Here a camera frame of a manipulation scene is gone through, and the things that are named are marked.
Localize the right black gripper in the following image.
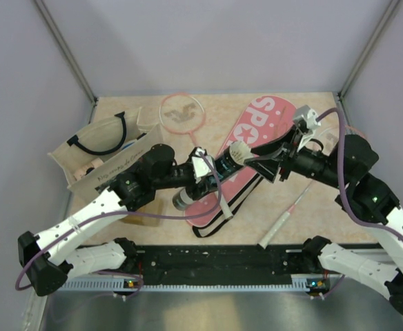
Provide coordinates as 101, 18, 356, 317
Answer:
244, 126, 348, 190

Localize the black shuttlecock tube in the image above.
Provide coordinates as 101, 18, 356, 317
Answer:
173, 141, 253, 211

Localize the pink racket cover bag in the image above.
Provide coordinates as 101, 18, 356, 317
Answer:
188, 95, 296, 238

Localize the pink badminton racket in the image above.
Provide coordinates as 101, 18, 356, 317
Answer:
257, 124, 369, 250
158, 92, 235, 221

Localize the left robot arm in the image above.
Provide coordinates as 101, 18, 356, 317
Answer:
15, 144, 221, 297

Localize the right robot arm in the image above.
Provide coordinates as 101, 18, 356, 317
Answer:
244, 134, 403, 316

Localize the brown cardboard box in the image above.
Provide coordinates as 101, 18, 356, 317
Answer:
119, 199, 163, 227

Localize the beige floral tote bag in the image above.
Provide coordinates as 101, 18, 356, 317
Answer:
48, 108, 163, 203

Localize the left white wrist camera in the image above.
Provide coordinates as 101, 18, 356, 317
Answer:
188, 147, 214, 183

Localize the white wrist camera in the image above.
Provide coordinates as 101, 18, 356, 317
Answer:
188, 147, 214, 183
293, 105, 321, 150

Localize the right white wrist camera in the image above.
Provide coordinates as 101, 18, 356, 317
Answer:
293, 105, 321, 150

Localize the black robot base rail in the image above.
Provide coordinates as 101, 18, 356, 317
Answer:
97, 243, 333, 287

